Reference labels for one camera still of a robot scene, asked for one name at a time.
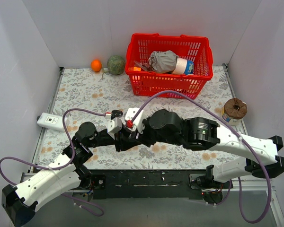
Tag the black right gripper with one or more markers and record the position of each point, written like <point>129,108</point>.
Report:
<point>136,135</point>

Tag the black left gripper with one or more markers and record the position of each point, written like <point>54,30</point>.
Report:
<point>118,142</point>

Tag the black earbud charging case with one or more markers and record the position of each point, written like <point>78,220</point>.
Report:
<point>116,113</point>

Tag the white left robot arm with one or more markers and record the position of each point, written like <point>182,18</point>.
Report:
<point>66,172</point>

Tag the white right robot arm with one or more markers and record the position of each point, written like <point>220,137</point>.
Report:
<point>256,157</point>

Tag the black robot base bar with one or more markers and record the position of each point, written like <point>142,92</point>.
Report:
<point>120,184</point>

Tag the red plastic shopping basket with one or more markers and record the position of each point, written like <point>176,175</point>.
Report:
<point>147,82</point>

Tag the pink blue cup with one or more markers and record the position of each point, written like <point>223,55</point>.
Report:
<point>184,66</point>

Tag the grey crumpled bag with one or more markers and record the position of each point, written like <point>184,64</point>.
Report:
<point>162,62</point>

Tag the green melon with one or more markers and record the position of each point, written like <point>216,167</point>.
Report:
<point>116,65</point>

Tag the white rectangular device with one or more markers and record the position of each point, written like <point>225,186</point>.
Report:
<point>53,122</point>

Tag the orange fruit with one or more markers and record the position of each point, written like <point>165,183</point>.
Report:
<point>96,65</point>

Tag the jar with brown lid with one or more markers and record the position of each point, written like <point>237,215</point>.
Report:
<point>233,111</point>

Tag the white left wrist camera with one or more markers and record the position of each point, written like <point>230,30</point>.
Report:
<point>114,125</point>

